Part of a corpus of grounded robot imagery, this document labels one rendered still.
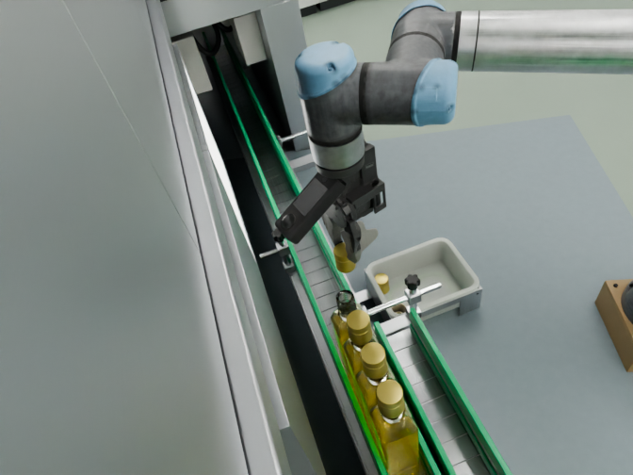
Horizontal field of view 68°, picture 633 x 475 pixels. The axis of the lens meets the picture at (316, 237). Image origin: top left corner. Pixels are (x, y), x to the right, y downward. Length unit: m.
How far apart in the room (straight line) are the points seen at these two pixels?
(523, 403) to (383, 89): 0.74
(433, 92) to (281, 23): 0.95
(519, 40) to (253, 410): 0.53
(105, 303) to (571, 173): 1.45
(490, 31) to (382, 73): 0.16
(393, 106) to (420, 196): 0.88
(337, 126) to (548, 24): 0.29
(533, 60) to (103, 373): 0.62
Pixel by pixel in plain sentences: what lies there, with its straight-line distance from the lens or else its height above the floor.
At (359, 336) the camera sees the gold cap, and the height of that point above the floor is 1.14.
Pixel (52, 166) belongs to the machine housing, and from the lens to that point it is 0.22.
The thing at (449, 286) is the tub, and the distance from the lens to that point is 1.21.
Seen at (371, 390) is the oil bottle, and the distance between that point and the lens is 0.72.
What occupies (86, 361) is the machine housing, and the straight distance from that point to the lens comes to 0.18.
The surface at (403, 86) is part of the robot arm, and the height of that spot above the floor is 1.45.
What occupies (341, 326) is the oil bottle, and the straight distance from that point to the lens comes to 0.78.
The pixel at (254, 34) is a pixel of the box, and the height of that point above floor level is 1.14.
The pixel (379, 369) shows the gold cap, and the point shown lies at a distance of 0.68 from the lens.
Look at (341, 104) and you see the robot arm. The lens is 0.59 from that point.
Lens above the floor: 1.75
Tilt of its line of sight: 47 degrees down
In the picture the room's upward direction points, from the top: 14 degrees counter-clockwise
